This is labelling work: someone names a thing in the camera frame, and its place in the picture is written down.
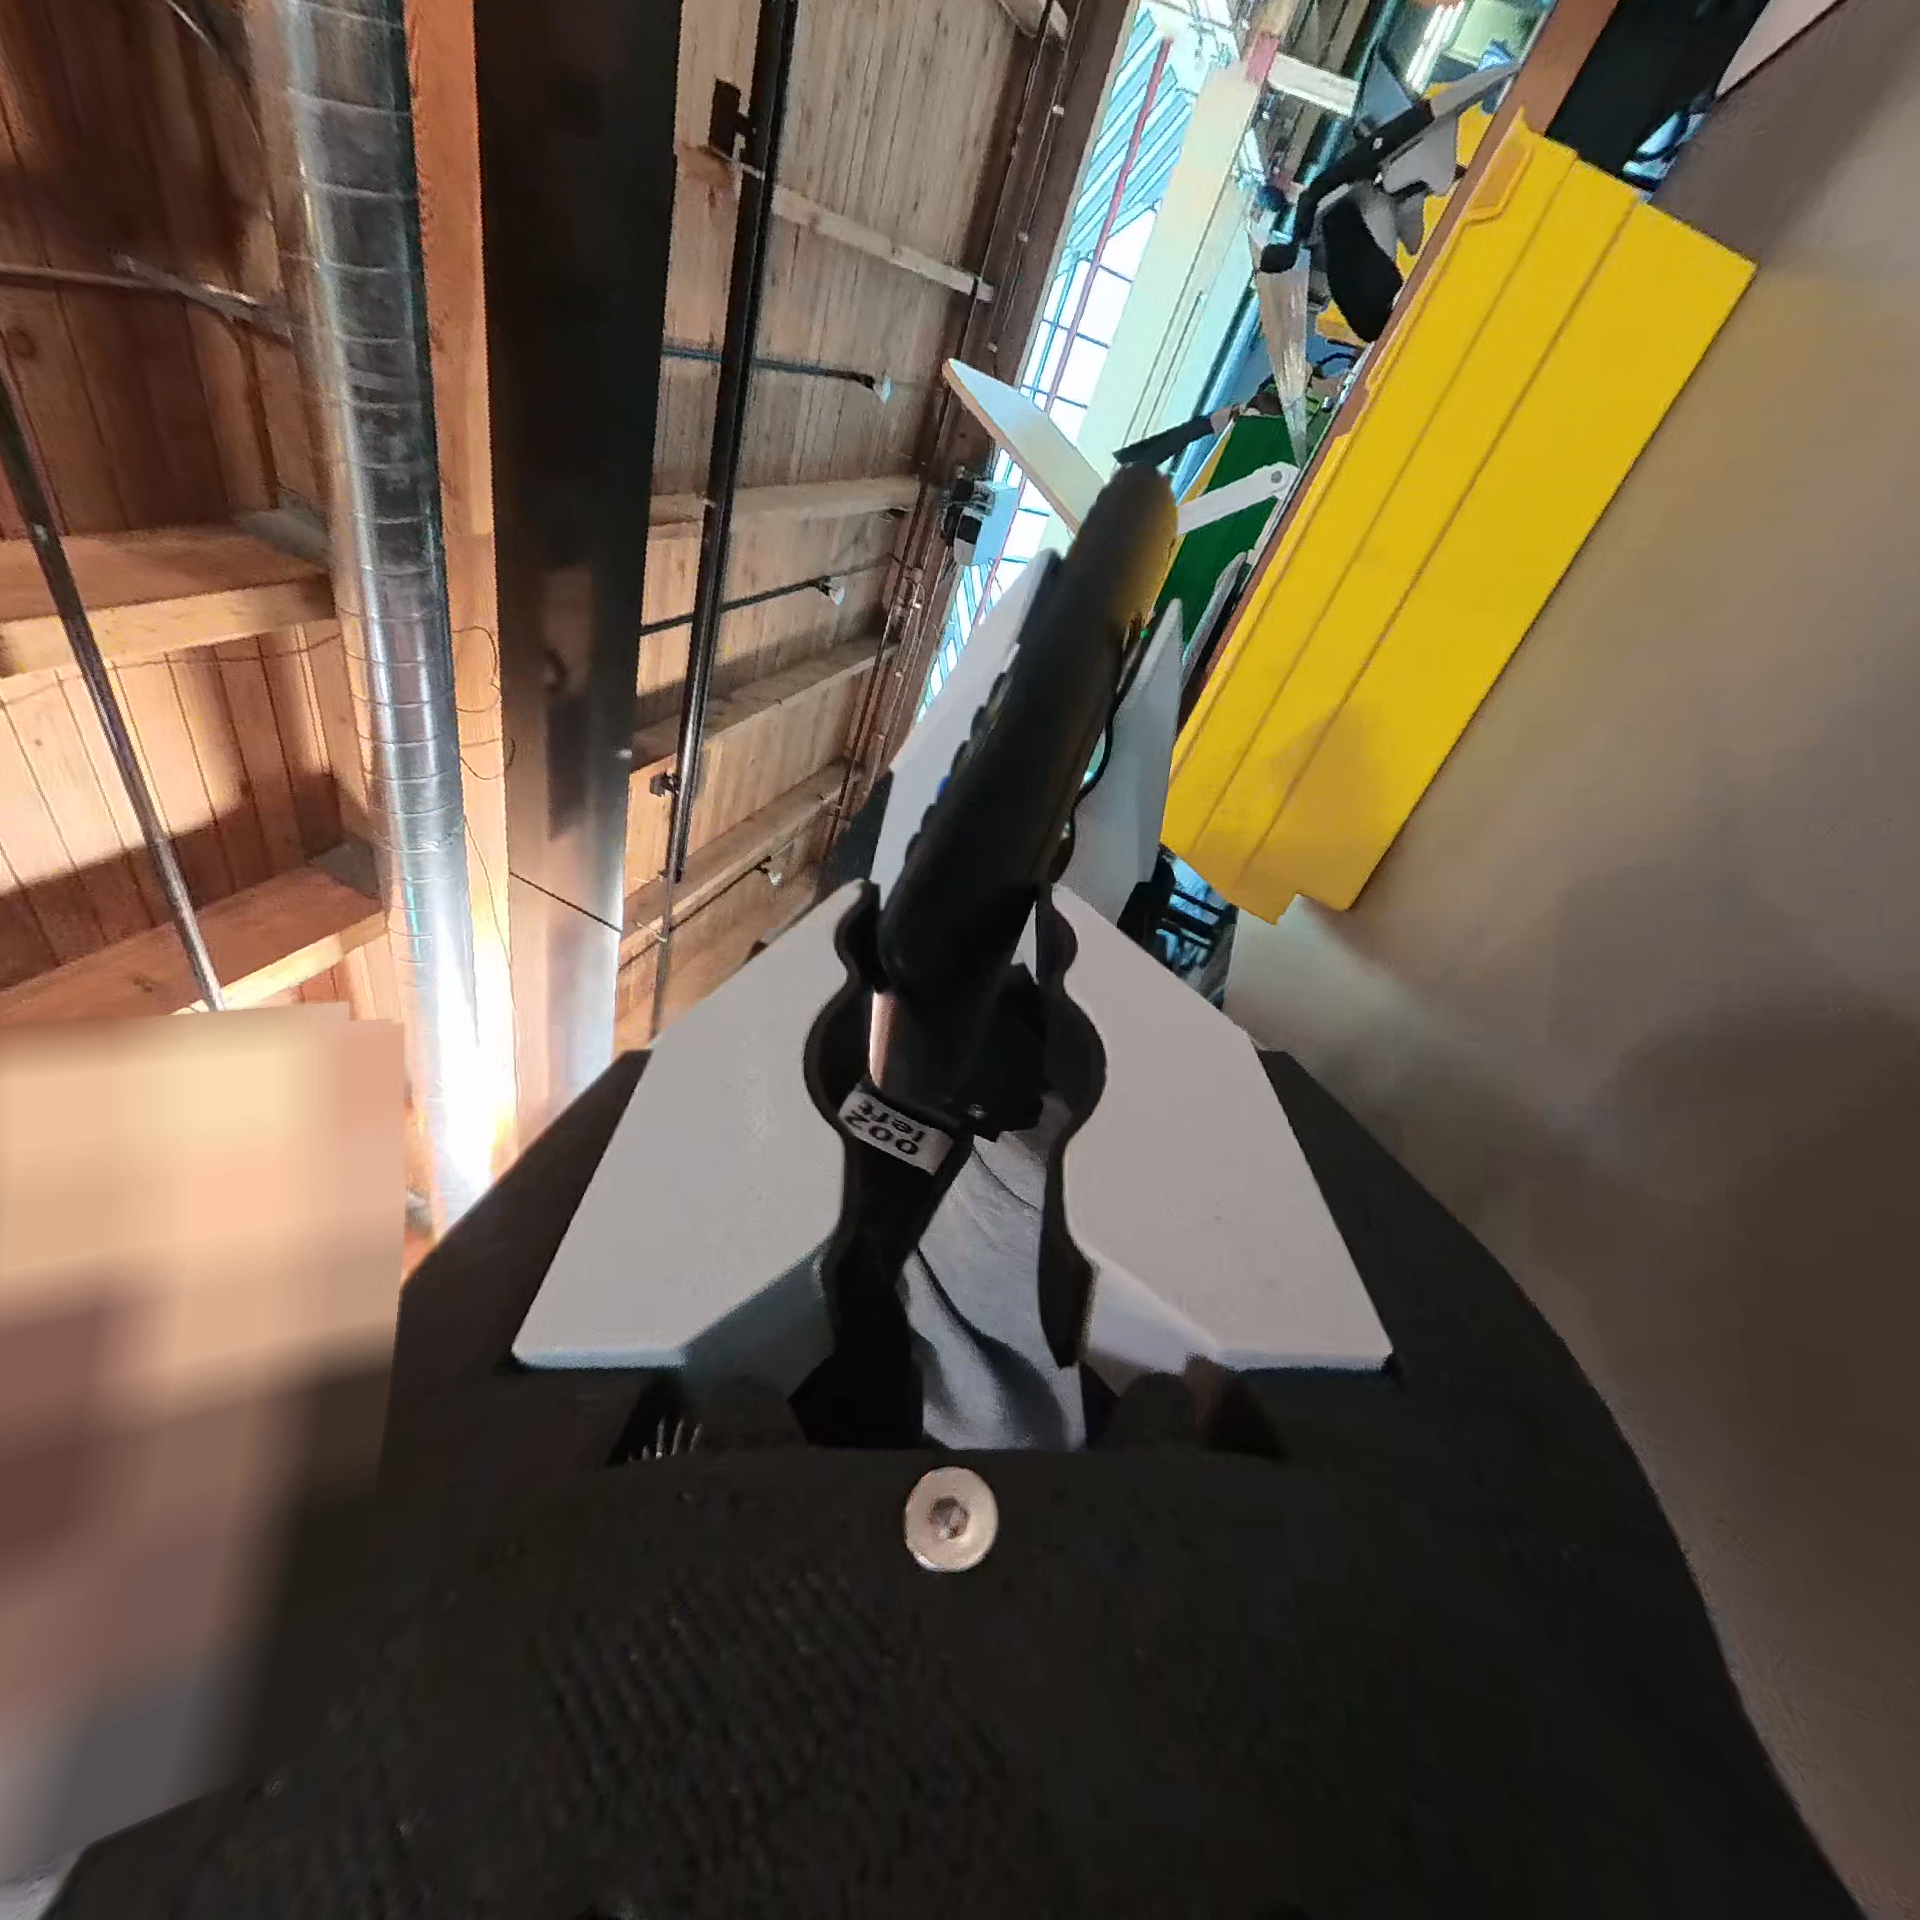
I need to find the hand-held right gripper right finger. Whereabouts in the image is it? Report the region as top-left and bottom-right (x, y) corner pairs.
(1035, 884), (1396, 1373)

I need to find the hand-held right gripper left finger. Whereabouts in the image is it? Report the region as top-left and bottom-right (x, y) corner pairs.
(512, 882), (910, 1445)

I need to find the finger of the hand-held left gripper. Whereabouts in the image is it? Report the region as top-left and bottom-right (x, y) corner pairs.
(873, 547), (1069, 909)
(1049, 609), (1191, 932)

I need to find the yellow plastic bin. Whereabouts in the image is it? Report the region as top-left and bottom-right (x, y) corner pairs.
(1161, 119), (1759, 924)

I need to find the person's left forearm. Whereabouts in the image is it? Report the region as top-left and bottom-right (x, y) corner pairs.
(908, 1148), (1088, 1449)

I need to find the black and white gripper device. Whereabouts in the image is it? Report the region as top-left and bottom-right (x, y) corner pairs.
(1259, 60), (1517, 347)

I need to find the wooden board on white stand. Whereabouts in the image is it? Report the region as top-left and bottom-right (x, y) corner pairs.
(941, 356), (1299, 539)

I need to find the green board on white stand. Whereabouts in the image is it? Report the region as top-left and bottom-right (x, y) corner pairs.
(1184, 397), (1320, 601)

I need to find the metal ventilation duct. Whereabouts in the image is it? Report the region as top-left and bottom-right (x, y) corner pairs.
(247, 0), (519, 1215)

